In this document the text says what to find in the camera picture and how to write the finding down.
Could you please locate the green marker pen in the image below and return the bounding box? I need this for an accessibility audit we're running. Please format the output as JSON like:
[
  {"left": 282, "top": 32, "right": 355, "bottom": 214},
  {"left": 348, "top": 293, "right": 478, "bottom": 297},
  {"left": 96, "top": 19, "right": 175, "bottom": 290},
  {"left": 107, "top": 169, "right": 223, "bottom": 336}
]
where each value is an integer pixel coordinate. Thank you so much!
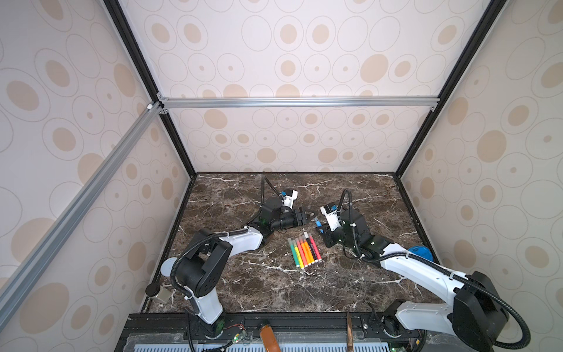
[{"left": 287, "top": 238, "right": 301, "bottom": 268}]

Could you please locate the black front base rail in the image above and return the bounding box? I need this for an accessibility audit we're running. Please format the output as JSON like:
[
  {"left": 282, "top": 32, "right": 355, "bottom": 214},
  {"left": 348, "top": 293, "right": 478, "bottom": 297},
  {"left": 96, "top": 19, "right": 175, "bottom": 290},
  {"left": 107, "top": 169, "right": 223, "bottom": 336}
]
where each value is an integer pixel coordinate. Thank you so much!
[{"left": 115, "top": 310, "right": 494, "bottom": 352}]

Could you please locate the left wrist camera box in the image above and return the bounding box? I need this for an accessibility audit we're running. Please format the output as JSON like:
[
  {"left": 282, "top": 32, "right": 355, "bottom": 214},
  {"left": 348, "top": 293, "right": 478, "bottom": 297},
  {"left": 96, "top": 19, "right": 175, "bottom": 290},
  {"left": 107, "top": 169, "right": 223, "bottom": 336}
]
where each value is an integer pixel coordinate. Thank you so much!
[{"left": 281, "top": 189, "right": 299, "bottom": 209}]

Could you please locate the pink marker pen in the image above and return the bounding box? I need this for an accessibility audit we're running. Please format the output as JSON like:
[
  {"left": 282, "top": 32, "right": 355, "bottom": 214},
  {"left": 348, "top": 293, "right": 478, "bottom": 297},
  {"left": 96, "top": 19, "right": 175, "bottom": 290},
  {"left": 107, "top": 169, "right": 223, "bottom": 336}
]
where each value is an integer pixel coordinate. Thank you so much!
[{"left": 308, "top": 236, "right": 322, "bottom": 262}]

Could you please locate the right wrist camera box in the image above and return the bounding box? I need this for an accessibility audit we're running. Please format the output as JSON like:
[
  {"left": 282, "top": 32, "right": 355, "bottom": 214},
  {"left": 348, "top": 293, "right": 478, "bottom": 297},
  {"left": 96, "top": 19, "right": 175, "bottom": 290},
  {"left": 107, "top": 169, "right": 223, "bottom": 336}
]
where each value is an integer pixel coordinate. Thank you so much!
[{"left": 320, "top": 202, "right": 342, "bottom": 232}]

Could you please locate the blue marker pen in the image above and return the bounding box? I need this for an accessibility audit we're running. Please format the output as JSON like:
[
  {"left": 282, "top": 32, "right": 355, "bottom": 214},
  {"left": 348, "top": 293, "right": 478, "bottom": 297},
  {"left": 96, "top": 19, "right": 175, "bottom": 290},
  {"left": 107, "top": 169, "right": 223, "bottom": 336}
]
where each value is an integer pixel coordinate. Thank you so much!
[{"left": 315, "top": 220, "right": 323, "bottom": 234}]

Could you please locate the red marker pen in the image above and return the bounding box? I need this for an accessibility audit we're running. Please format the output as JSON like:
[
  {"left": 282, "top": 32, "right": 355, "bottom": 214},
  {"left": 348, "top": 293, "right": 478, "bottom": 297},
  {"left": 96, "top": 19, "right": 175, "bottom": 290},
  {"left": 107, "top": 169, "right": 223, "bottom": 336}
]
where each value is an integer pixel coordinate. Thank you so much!
[{"left": 296, "top": 238, "right": 309, "bottom": 268}]

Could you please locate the horizontal aluminium frame bar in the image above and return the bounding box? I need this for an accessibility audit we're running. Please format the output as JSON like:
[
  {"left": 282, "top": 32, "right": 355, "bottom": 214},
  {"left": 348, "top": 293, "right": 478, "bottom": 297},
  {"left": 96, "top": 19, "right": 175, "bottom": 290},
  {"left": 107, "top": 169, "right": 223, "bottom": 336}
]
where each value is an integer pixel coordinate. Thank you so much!
[{"left": 162, "top": 95, "right": 440, "bottom": 109}]

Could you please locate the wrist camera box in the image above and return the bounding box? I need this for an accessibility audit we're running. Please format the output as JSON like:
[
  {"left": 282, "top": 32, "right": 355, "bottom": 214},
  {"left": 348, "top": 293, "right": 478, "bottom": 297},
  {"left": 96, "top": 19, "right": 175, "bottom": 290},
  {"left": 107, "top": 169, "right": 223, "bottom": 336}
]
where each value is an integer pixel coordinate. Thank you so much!
[
  {"left": 320, "top": 202, "right": 342, "bottom": 232},
  {"left": 281, "top": 189, "right": 299, "bottom": 209}
]

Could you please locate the blue round object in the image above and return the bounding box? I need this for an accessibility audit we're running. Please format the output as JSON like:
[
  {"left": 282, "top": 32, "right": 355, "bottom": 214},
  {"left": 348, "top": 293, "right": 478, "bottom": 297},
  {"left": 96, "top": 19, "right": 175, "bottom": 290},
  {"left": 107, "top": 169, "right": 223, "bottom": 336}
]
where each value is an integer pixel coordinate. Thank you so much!
[{"left": 409, "top": 246, "right": 434, "bottom": 262}]

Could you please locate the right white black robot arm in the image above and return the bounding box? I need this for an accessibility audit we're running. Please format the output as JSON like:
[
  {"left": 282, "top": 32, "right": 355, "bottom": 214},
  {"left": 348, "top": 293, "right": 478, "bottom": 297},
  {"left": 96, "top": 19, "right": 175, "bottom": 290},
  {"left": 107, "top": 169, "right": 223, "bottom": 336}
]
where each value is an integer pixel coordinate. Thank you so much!
[{"left": 318, "top": 203, "right": 532, "bottom": 351}]

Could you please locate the left diagonal aluminium frame bar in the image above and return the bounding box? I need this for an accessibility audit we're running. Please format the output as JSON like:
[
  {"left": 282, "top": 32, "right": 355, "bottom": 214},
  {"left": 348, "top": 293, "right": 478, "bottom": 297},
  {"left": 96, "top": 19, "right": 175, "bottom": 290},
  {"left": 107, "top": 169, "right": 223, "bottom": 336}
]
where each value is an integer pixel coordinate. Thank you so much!
[{"left": 1, "top": 101, "right": 164, "bottom": 329}]

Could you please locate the yellow marker pen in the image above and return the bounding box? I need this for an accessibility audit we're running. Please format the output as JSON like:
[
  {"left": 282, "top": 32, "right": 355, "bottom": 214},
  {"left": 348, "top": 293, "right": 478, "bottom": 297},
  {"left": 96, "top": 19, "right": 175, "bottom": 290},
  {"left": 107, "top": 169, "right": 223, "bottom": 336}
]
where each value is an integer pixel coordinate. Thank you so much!
[{"left": 291, "top": 239, "right": 304, "bottom": 269}]

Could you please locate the orange brown tool handle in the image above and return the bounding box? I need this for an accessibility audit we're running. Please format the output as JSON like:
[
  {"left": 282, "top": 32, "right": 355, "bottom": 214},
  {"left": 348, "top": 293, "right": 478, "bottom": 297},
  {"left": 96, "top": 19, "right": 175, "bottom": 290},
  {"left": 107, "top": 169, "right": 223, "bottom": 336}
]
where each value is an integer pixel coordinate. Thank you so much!
[{"left": 259, "top": 324, "right": 281, "bottom": 352}]

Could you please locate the brown wooden stick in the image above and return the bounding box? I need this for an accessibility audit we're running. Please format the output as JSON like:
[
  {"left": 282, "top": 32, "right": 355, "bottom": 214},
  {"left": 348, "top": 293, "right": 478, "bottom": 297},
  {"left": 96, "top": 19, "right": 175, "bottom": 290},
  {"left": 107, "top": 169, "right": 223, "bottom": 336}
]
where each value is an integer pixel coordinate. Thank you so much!
[{"left": 346, "top": 312, "right": 354, "bottom": 352}]

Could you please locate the orange marker pen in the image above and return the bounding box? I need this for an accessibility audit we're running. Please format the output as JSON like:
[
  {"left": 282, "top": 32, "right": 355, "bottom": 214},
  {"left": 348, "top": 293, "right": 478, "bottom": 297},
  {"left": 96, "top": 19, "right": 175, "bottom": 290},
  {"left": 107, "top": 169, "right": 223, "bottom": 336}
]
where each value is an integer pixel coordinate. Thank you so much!
[{"left": 299, "top": 236, "right": 315, "bottom": 266}]

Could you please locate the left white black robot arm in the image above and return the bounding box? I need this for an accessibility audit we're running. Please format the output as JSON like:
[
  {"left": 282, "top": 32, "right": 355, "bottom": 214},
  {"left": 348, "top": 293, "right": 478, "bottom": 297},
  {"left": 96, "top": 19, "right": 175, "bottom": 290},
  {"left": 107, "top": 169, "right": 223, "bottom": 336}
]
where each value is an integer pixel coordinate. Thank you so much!
[{"left": 161, "top": 194, "right": 316, "bottom": 325}]

